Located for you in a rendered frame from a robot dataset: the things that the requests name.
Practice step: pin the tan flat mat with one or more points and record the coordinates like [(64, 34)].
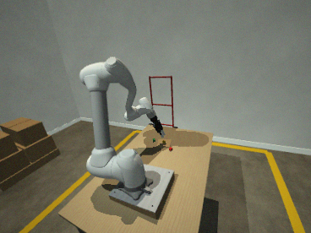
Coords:
[(167, 144)]

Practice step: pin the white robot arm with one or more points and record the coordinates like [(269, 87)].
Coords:
[(128, 166)]

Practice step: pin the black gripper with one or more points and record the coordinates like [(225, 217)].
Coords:
[(159, 127)]

